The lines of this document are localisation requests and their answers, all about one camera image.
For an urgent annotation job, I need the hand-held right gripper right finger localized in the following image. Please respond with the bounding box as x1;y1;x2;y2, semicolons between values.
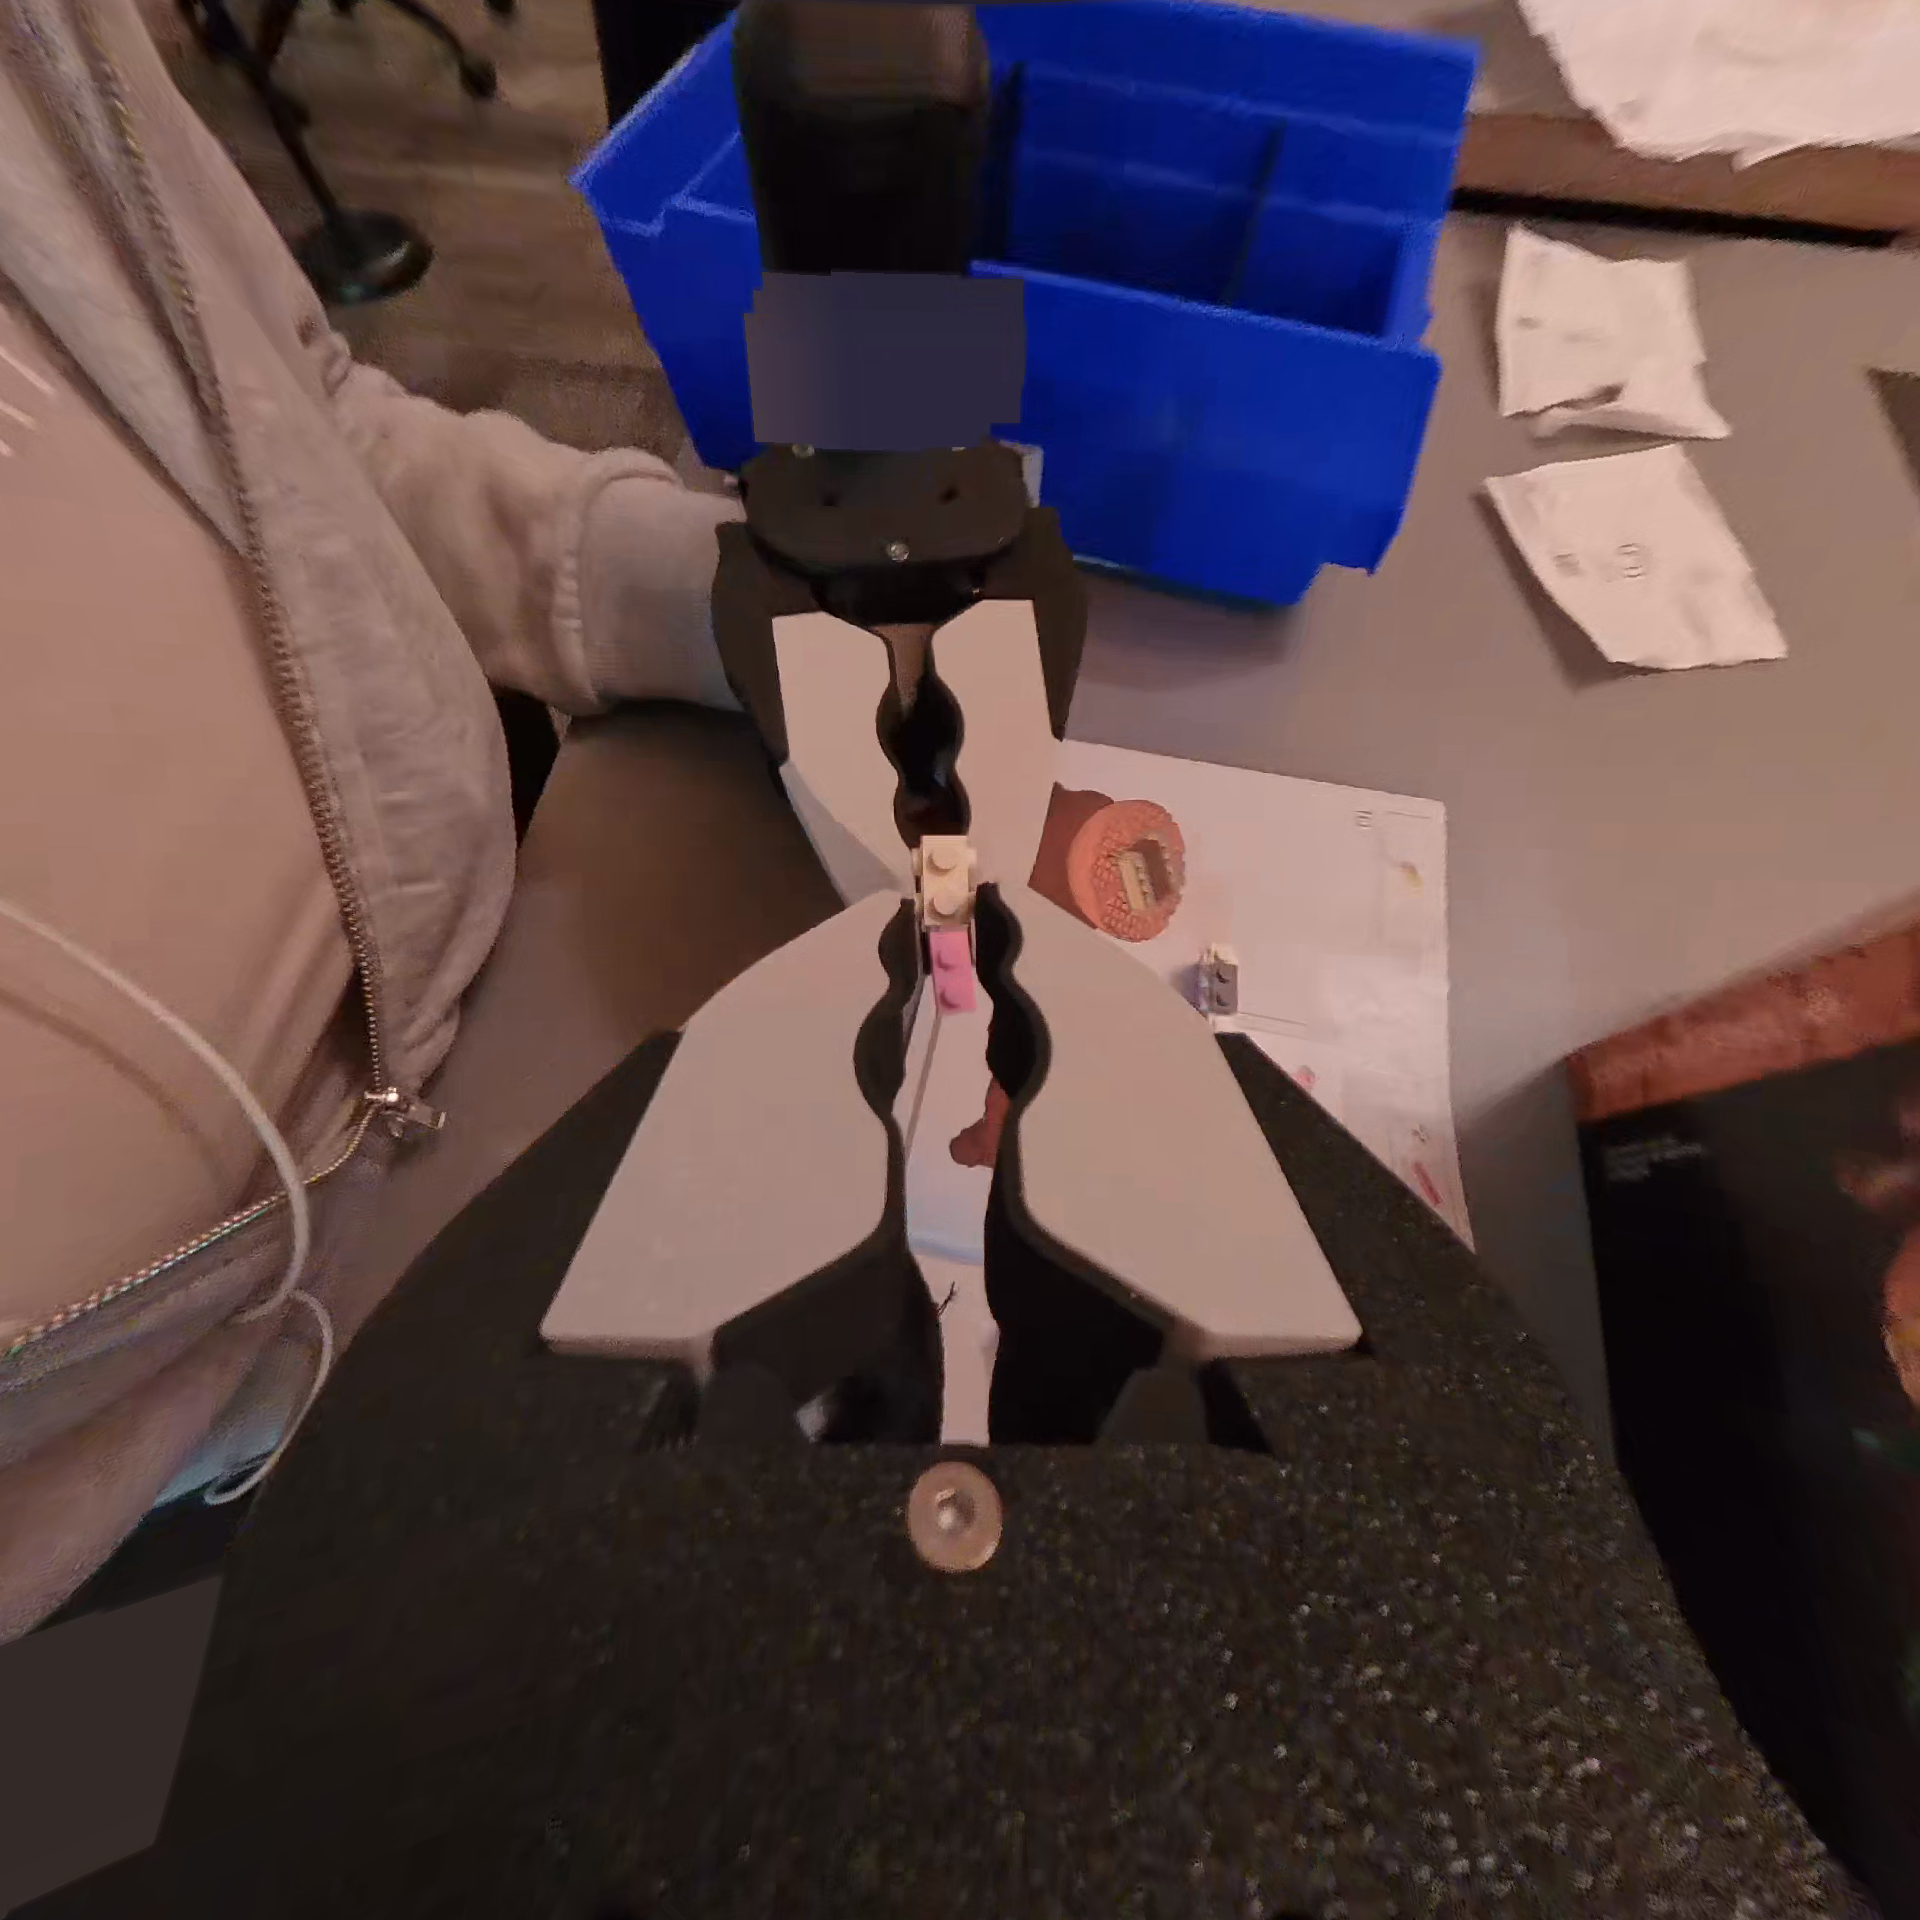
985;880;1358;1372

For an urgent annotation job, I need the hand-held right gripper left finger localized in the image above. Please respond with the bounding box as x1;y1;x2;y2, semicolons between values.
541;893;920;1372

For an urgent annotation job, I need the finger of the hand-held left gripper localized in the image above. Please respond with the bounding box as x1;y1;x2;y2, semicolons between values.
948;601;1060;880
774;611;927;896

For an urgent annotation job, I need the person's left forearm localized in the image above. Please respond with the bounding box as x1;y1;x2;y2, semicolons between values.
329;346;752;721

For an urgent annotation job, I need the grey desk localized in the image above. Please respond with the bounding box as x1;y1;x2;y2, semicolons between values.
452;0;1920;1445

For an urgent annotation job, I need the blue plastic bin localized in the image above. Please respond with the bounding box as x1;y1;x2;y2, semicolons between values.
577;0;1483;609

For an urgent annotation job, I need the open building instruction booklet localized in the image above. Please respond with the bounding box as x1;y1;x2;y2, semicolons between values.
894;734;1480;1445

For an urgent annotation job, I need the black office chair base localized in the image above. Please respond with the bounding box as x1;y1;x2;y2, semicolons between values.
180;0;495;300

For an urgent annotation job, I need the dark building set box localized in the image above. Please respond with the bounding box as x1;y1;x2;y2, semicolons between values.
1566;917;1920;1879

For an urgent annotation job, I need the white paper bag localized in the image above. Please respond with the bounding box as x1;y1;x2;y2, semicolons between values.
1514;0;1920;166
1480;445;1789;669
1493;226;1737;445

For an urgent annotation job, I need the white cord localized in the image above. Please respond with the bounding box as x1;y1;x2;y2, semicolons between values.
0;896;338;1504

